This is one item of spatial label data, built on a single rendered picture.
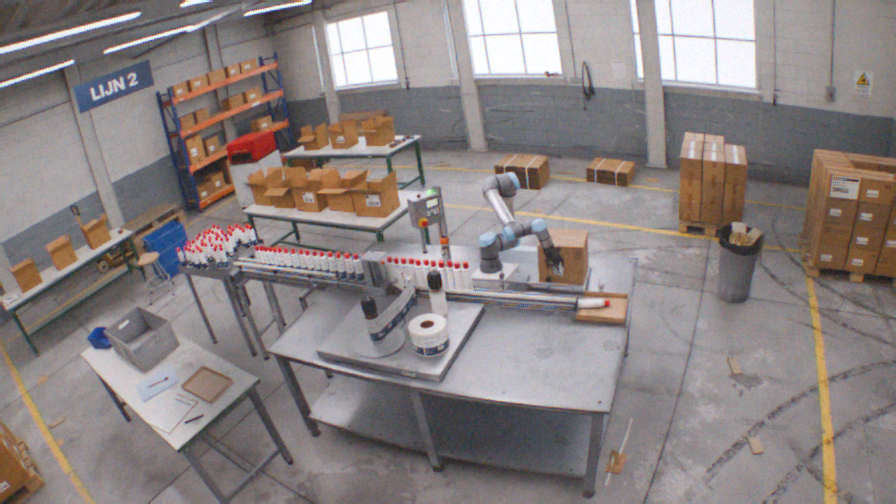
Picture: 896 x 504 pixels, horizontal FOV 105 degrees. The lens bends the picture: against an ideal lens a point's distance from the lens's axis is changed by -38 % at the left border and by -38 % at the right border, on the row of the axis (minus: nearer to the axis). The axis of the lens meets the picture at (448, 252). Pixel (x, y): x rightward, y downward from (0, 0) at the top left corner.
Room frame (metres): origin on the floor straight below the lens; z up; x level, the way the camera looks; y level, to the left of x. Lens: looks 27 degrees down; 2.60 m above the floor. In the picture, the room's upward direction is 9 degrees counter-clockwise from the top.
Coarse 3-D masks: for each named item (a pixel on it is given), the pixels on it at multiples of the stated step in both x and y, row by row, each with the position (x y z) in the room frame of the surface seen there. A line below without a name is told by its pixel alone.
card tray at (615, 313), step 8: (584, 296) 2.58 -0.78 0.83; (592, 296) 2.57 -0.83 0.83; (600, 296) 2.54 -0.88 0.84; (608, 296) 2.52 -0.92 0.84; (616, 296) 2.50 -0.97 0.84; (624, 296) 2.47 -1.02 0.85; (616, 304) 2.43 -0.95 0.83; (624, 304) 2.41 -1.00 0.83; (584, 312) 2.42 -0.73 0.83; (592, 312) 2.40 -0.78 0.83; (600, 312) 2.38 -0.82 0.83; (608, 312) 2.37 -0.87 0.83; (616, 312) 2.35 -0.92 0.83; (624, 312) 2.33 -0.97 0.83; (584, 320) 2.34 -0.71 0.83; (592, 320) 2.32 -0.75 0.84; (600, 320) 2.30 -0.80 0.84; (608, 320) 2.28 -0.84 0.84; (616, 320) 2.25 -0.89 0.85
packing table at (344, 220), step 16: (400, 192) 5.01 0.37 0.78; (416, 192) 4.93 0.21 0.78; (256, 208) 5.46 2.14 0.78; (272, 208) 5.34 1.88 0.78; (288, 208) 5.22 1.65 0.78; (400, 208) 4.58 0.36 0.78; (320, 224) 4.74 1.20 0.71; (336, 224) 4.53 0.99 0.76; (352, 224) 4.41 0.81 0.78; (368, 224) 4.34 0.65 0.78; (384, 224) 4.30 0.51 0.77; (384, 240) 4.32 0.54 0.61
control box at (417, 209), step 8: (424, 192) 3.03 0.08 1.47; (408, 200) 2.97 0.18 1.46; (416, 200) 2.92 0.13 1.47; (424, 200) 2.94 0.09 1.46; (408, 208) 2.99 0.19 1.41; (416, 208) 2.91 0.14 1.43; (424, 208) 2.93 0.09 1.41; (432, 208) 2.96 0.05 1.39; (416, 216) 2.91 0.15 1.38; (424, 216) 2.93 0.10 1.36; (432, 216) 2.95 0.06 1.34; (440, 216) 2.98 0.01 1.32; (416, 224) 2.92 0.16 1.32; (432, 224) 2.95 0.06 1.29
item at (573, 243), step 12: (552, 228) 3.00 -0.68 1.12; (552, 240) 2.83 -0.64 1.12; (564, 240) 2.81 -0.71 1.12; (576, 240) 2.78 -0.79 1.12; (540, 252) 2.80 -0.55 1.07; (564, 252) 2.73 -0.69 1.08; (576, 252) 2.70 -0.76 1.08; (540, 264) 2.80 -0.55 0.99; (564, 264) 2.74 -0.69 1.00; (576, 264) 2.70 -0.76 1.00; (540, 276) 2.80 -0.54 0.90; (552, 276) 2.77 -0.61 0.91; (564, 276) 2.74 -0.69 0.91; (576, 276) 2.70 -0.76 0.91
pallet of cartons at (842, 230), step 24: (816, 168) 3.68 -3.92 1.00; (840, 168) 3.28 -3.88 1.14; (864, 168) 3.37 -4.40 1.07; (888, 168) 3.21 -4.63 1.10; (816, 192) 3.56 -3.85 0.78; (840, 192) 3.12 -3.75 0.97; (864, 192) 2.99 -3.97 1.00; (888, 192) 2.85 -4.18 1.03; (816, 216) 3.45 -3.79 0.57; (840, 216) 3.10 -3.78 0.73; (864, 216) 2.95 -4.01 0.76; (888, 216) 2.81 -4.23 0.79; (816, 240) 3.28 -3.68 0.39; (840, 240) 3.07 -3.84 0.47; (864, 240) 2.92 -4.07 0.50; (888, 240) 2.78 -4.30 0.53; (816, 264) 3.19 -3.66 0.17; (840, 264) 3.04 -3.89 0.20; (864, 264) 2.89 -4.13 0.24; (888, 264) 2.74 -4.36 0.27
